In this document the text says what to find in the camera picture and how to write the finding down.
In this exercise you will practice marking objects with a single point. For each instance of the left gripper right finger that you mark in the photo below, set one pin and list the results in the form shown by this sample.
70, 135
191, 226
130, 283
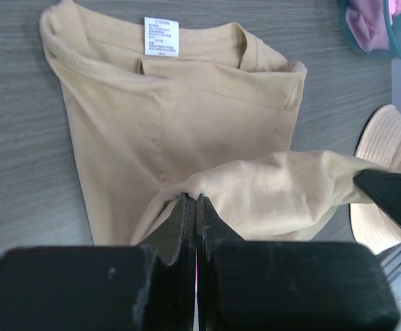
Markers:
267, 285

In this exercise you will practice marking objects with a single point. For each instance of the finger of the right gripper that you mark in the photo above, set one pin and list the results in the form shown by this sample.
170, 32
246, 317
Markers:
390, 200

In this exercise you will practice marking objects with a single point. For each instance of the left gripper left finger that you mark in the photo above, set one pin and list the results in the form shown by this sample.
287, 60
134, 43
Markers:
149, 286

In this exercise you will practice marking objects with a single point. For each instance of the beige t shirt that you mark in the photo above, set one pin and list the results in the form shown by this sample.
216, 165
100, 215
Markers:
216, 121

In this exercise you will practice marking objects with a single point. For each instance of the beige bucket hat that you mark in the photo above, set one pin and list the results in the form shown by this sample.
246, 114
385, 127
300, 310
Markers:
380, 143

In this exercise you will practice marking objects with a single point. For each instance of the teal plastic basin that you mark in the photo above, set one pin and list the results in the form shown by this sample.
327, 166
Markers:
397, 34

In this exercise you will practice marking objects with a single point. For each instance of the pink crumpled t shirt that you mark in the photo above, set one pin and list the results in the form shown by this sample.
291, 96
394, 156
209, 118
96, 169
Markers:
367, 23

